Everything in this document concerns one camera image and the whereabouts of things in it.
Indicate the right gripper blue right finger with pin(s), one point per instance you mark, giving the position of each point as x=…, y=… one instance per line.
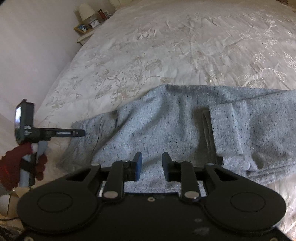
x=166, y=164

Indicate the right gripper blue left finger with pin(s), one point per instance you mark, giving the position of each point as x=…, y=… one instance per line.
x=137, y=166

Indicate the grey-blue sweatpants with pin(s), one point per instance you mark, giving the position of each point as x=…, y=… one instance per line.
x=248, y=131

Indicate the red gloved left hand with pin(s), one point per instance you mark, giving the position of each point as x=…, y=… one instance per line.
x=11, y=166

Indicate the left white nightstand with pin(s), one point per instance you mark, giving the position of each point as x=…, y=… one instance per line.
x=84, y=38

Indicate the white floral bedspread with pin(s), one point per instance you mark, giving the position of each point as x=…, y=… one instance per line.
x=249, y=44

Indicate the small white alarm clock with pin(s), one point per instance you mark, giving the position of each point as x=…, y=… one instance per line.
x=94, y=23

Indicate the left bedside lamp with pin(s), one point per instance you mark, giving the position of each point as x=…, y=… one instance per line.
x=86, y=12

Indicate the wooden photo frame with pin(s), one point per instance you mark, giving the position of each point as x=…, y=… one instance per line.
x=82, y=29

